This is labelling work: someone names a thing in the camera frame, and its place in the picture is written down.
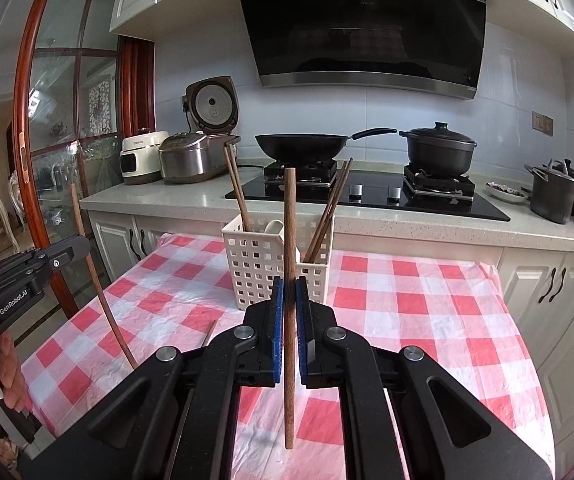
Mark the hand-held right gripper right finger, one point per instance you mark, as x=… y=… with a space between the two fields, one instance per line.
x=301 y=330

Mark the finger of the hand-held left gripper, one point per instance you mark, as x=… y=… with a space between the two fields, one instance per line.
x=67 y=252

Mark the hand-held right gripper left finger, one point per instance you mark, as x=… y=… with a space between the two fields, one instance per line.
x=278 y=330

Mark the white perforated plastic basket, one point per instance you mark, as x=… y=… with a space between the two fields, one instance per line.
x=252 y=270

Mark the white carved chair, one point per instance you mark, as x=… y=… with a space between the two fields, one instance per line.
x=4 y=200

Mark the white ceramic spoon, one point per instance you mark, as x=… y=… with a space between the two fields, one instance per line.
x=273 y=227

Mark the red white checked tablecloth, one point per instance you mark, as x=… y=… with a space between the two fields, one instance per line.
x=417 y=310

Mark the white electric cooker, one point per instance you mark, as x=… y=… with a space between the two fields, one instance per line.
x=142 y=160

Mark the silver hob knob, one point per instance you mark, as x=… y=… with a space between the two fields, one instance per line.
x=395 y=193
x=356 y=190

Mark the silver rice cooker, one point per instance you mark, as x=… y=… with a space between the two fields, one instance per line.
x=187 y=160

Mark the black burner grate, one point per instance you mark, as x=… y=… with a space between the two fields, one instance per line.
x=442 y=185
x=317 y=175

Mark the wooden glass door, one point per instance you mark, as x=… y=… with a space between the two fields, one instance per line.
x=137 y=90

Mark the black wok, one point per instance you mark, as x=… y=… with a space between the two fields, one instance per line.
x=302 y=147

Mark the black glass gas hob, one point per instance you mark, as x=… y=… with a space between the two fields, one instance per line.
x=447 y=205

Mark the black lidded pot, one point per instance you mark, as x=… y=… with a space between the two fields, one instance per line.
x=437 y=155

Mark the white plate with food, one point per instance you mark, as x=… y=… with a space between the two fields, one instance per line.
x=506 y=192

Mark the dark grey stockpot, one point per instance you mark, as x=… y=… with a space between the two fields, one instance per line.
x=554 y=200

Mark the black kitchen utensil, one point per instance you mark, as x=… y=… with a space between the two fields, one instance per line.
x=562 y=167

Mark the black range hood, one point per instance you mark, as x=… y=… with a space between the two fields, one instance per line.
x=367 y=20

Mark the wall socket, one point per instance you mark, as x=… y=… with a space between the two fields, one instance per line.
x=542 y=123

